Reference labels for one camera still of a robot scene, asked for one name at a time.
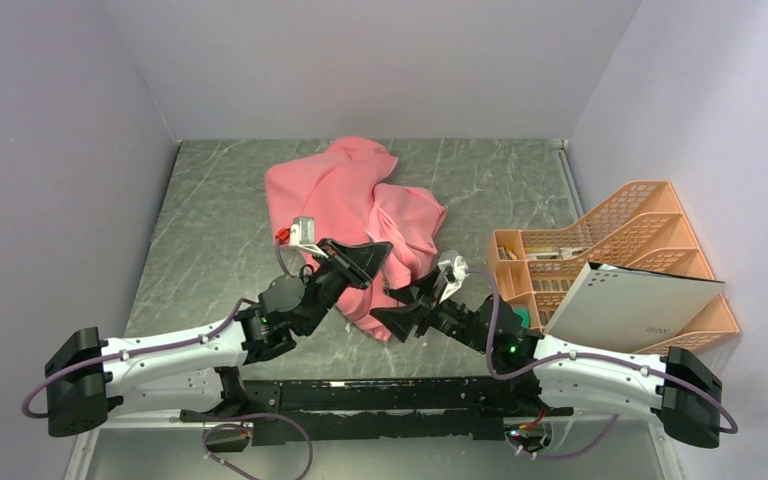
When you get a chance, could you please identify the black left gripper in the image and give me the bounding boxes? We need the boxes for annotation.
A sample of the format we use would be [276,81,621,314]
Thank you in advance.
[298,238,393,336]

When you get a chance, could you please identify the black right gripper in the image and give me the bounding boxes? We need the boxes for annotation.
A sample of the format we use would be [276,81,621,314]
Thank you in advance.
[370,267,491,354]

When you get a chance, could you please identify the pink zip-up jacket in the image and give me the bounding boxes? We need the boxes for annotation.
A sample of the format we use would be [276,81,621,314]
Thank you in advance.
[264,137,446,342]

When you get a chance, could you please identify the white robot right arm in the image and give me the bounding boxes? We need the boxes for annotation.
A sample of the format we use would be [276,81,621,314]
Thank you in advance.
[370,269,738,449]

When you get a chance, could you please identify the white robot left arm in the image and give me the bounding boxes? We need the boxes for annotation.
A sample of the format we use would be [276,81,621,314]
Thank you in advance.
[41,239,393,437]

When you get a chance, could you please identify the green eraser in organizer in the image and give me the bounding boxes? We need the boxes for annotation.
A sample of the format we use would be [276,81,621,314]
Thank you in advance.
[513,308,531,329]

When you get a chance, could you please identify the white folder in organizer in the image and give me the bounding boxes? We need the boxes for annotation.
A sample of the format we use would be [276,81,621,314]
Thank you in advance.
[545,261,726,353]

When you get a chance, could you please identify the orange plastic desk organizer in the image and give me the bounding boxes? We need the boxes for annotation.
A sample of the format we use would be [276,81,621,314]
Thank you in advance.
[487,181,740,355]

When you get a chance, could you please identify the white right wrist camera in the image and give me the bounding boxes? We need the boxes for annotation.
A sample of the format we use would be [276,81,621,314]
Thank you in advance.
[438,250,468,301]

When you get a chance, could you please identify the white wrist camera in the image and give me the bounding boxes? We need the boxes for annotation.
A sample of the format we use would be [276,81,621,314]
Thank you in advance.
[276,216,326,257]
[438,250,468,301]

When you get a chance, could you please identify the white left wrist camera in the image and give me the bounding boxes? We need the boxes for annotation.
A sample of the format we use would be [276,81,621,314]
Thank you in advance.
[276,216,326,257]

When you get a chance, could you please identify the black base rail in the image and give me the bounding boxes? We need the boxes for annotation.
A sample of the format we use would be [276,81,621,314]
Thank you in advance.
[179,376,573,446]

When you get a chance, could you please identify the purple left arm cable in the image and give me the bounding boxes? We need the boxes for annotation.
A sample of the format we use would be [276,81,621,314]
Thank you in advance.
[21,241,316,480]

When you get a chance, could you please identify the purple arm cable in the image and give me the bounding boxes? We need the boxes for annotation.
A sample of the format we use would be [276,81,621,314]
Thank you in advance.
[466,266,740,463]
[21,241,316,480]

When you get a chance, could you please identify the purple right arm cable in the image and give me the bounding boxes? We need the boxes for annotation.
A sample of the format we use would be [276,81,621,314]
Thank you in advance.
[466,266,740,463]

